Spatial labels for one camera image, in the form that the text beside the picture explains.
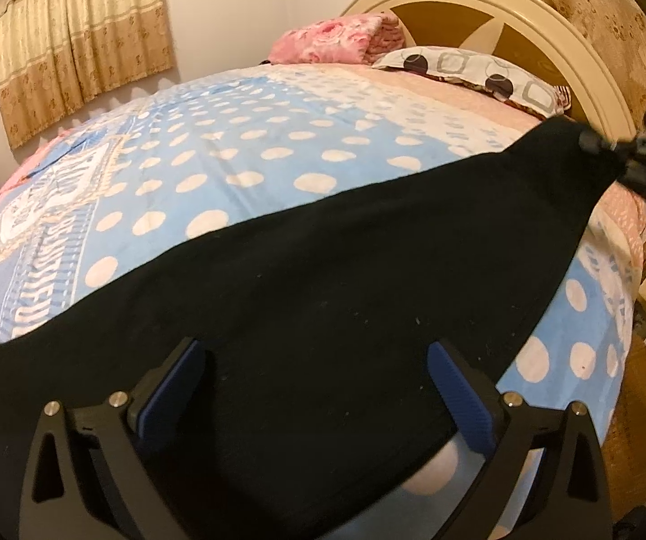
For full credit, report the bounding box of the blue polka dot blanket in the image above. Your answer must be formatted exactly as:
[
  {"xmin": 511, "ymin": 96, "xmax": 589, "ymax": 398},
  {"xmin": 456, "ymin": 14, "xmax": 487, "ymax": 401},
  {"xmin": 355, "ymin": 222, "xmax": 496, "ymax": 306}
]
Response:
[{"xmin": 0, "ymin": 64, "xmax": 644, "ymax": 540}]

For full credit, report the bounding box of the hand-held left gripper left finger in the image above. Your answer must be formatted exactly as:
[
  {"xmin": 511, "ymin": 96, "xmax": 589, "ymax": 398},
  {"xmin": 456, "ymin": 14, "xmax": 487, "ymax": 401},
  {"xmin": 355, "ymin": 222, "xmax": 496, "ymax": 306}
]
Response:
[{"xmin": 29, "ymin": 337, "xmax": 208, "ymax": 540}]

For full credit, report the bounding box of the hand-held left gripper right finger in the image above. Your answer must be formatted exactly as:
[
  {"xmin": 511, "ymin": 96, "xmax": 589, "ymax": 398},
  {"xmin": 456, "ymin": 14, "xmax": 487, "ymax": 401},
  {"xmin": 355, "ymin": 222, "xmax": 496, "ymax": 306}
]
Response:
[{"xmin": 427, "ymin": 340, "xmax": 608, "ymax": 540}]

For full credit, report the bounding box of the rattan chair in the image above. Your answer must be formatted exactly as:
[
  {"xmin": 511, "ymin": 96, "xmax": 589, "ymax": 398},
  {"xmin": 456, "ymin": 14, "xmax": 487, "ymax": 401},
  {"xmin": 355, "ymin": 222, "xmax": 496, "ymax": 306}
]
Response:
[{"xmin": 604, "ymin": 230, "xmax": 646, "ymax": 462}]

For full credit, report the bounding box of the beige window curtain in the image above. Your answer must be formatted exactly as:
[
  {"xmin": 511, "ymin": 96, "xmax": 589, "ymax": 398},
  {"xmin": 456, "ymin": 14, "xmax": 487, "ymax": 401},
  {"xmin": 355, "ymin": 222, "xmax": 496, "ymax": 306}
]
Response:
[{"xmin": 0, "ymin": 0, "xmax": 176, "ymax": 150}]

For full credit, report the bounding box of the pink floral folded blanket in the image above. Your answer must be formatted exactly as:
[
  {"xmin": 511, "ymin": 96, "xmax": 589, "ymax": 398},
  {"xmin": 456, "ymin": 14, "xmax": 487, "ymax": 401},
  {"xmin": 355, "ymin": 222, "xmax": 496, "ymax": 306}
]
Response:
[{"xmin": 268, "ymin": 16, "xmax": 408, "ymax": 67}]

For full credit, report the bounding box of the cream wooden headboard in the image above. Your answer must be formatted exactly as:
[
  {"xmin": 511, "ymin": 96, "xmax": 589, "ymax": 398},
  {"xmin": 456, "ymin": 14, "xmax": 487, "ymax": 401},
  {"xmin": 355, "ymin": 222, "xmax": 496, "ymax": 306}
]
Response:
[{"xmin": 339, "ymin": 0, "xmax": 639, "ymax": 144}]

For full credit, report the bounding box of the white patterned pillow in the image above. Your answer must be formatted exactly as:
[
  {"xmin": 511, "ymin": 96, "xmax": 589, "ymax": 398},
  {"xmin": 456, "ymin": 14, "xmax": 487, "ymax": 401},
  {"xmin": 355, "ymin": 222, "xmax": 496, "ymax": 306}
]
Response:
[{"xmin": 371, "ymin": 46, "xmax": 574, "ymax": 119}]

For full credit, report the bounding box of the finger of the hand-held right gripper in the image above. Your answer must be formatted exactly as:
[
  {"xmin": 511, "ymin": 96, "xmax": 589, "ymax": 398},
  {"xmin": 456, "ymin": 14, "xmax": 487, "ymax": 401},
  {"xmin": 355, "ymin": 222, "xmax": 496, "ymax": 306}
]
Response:
[{"xmin": 578, "ymin": 128, "xmax": 639, "ymax": 159}]

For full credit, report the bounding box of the black garment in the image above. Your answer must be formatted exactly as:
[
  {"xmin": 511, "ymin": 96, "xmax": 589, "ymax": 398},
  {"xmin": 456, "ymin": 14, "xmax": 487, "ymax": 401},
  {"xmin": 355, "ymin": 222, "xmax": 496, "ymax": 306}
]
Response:
[{"xmin": 0, "ymin": 115, "xmax": 619, "ymax": 540}]

